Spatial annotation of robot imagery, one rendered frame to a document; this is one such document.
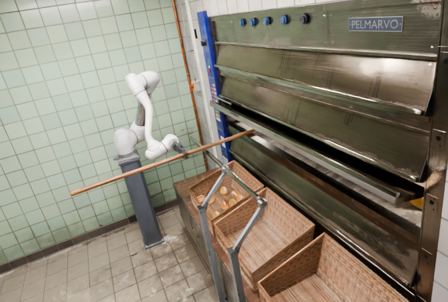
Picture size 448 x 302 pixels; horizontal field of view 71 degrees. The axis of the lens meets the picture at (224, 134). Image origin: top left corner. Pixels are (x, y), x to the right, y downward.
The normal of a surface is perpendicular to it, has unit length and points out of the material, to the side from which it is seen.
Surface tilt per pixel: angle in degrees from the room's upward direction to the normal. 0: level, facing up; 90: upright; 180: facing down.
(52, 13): 90
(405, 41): 90
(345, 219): 70
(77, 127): 90
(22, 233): 90
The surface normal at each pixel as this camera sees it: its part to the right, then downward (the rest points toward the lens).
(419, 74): -0.90, -0.04
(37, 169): 0.41, 0.28
